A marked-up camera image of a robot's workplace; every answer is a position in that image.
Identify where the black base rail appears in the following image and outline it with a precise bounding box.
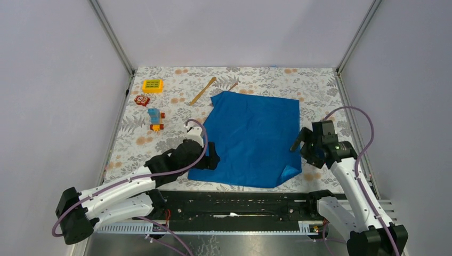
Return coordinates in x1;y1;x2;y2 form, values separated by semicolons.
147;190;346;233

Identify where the blue toy train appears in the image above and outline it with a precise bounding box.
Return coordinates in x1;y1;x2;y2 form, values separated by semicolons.
147;108;166;132

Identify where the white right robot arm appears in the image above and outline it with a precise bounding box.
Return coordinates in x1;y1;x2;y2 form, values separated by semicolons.
290;121;408;255

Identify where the blue cloth napkin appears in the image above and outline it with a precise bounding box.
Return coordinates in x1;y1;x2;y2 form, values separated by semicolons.
188;91;302;188

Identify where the red owl toy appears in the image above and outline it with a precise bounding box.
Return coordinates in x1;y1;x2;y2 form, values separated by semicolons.
134;95;150;107

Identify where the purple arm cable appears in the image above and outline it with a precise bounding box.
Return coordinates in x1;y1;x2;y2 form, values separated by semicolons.
319;106;401;256
51;119;209;256

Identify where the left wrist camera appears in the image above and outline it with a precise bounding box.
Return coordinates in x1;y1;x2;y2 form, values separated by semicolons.
186;126;204;147

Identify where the wooden spoon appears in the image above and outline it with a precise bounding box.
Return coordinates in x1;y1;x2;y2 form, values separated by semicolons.
189;77;217;106

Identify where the wooden fork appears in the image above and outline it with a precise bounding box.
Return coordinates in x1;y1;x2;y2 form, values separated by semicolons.
228;82;238;91

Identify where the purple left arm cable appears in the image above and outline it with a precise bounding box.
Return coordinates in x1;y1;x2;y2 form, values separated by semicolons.
51;119;209;256

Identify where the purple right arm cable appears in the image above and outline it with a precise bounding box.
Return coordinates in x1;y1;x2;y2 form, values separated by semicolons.
319;106;401;256

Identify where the yellow green toy block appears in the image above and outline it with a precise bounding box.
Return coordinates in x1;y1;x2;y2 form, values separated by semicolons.
142;79;164;93

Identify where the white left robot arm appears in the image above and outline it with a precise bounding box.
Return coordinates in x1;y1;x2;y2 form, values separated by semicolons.
55;139;220;245

